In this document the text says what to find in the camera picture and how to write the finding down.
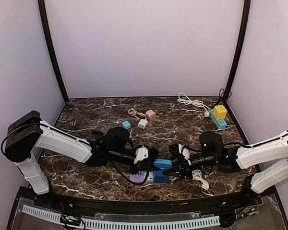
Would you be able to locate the blue adapter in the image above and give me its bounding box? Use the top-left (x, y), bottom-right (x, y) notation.
top-left (154, 159), bottom-right (172, 170)

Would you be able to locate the dark blue cube socket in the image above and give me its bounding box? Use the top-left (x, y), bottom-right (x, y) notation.
top-left (154, 171), bottom-right (170, 184)

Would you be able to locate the white cable of purple strip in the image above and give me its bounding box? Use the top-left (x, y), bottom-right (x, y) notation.
top-left (170, 169), bottom-right (211, 191)

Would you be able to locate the teal power strip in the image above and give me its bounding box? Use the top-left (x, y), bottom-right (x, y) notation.
top-left (208, 110), bottom-right (227, 130)

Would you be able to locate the yellow cube socket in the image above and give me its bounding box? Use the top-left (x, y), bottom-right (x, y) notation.
top-left (213, 105), bottom-right (228, 120)

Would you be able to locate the black usb cable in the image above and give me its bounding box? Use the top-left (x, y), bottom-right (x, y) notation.
top-left (216, 88), bottom-right (232, 106)

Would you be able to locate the purple power strip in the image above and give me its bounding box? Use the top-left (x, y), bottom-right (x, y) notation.
top-left (129, 171), bottom-right (154, 184)

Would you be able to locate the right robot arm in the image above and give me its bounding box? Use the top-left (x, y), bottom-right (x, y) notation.
top-left (164, 130), bottom-right (288, 195)

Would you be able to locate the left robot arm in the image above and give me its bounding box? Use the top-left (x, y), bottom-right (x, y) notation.
top-left (0, 111), bottom-right (159, 195)

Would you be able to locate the small teal plug adapter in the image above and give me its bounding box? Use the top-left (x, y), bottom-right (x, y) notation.
top-left (122, 120), bottom-right (132, 129)

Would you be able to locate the white charger cube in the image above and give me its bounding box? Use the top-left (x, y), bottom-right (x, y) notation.
top-left (137, 119), bottom-right (148, 129)

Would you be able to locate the pink charger cube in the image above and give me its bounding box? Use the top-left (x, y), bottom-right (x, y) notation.
top-left (145, 109), bottom-right (156, 118)

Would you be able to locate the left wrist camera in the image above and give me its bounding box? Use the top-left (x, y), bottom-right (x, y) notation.
top-left (133, 146), bottom-right (159, 164)

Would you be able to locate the white slotted cable duct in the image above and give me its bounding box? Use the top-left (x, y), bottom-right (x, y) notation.
top-left (22, 205), bottom-right (220, 230)

